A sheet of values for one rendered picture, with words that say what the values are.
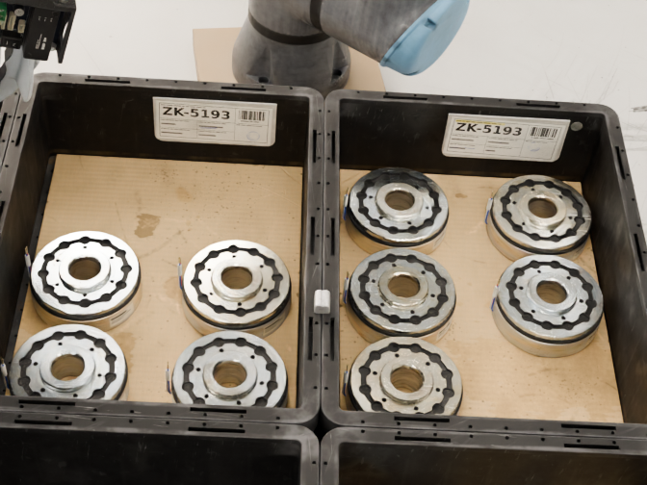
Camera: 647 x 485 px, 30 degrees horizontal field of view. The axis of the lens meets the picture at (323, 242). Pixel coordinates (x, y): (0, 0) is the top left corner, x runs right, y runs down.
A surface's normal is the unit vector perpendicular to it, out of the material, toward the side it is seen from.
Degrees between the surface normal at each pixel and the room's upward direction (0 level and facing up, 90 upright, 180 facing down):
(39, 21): 90
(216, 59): 1
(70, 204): 0
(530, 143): 90
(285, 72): 72
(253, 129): 90
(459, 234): 0
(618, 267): 90
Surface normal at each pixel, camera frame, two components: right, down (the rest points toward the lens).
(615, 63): 0.07, -0.65
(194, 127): -0.01, 0.76
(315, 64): 0.42, 0.48
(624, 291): -1.00, -0.05
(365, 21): -0.65, 0.48
